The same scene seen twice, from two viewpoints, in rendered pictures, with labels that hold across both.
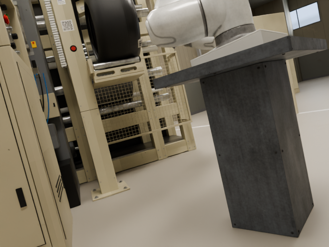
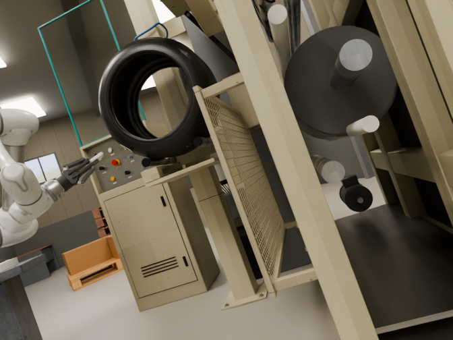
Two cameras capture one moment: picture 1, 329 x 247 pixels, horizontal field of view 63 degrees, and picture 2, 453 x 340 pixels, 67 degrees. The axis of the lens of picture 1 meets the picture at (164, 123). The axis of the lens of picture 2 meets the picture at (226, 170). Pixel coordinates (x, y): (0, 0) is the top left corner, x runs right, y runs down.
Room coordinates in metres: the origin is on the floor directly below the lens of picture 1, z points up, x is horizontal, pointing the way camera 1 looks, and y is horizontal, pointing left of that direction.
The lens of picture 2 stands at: (3.12, -1.18, 0.70)
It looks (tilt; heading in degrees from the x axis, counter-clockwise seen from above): 1 degrees up; 120
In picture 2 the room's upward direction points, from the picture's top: 20 degrees counter-clockwise
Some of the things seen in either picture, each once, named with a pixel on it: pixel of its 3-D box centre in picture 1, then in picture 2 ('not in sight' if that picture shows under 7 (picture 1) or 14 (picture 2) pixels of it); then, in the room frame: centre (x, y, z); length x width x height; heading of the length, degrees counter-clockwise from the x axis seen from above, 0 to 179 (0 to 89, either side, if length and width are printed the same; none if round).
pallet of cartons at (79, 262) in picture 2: not in sight; (111, 252); (-1.18, 2.19, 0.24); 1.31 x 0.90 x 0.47; 62
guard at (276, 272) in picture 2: (139, 96); (253, 179); (2.44, 0.16, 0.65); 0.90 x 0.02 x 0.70; 108
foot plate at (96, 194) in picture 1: (109, 189); (247, 293); (1.96, 0.52, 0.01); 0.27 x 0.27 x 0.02; 18
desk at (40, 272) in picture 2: not in sight; (37, 264); (-4.92, 3.15, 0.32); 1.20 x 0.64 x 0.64; 138
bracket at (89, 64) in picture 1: (89, 71); (193, 151); (2.01, 0.45, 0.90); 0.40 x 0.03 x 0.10; 18
